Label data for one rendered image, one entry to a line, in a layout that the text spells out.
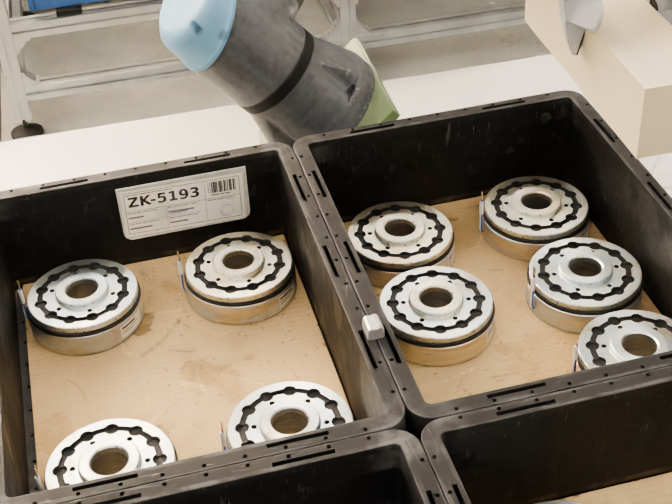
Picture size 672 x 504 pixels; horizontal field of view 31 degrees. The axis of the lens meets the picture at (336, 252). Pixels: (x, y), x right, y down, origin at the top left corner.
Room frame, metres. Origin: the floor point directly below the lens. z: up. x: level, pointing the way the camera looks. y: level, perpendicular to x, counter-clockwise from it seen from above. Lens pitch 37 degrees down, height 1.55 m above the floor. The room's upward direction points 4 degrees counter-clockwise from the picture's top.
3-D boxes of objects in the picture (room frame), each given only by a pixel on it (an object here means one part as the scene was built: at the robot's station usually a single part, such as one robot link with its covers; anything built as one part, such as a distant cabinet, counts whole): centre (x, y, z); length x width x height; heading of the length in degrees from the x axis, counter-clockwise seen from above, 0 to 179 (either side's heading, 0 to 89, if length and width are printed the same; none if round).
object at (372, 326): (0.70, -0.03, 0.94); 0.02 x 0.01 x 0.01; 12
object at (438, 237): (0.92, -0.06, 0.86); 0.10 x 0.10 x 0.01
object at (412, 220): (0.92, -0.06, 0.86); 0.05 x 0.05 x 0.01
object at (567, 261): (0.84, -0.22, 0.86); 0.05 x 0.05 x 0.01
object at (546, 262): (0.84, -0.22, 0.86); 0.10 x 0.10 x 0.01
